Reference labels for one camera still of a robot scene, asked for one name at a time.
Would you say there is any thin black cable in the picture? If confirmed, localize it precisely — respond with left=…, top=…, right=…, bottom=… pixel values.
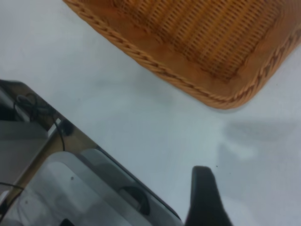
left=13, top=93, right=67, bottom=152

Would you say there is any orange woven wicker basket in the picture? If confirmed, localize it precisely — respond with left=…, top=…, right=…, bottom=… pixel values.
left=62, top=0, right=301, bottom=110

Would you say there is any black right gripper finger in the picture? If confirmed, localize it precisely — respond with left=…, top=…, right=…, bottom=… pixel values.
left=184, top=165, right=234, bottom=226

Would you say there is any grey metal frame bar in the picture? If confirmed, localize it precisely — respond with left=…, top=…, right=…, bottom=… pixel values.
left=0, top=117, right=62, bottom=189

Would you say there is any grey translucent plastic box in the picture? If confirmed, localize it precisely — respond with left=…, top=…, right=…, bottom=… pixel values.
left=0, top=147, right=183, bottom=226

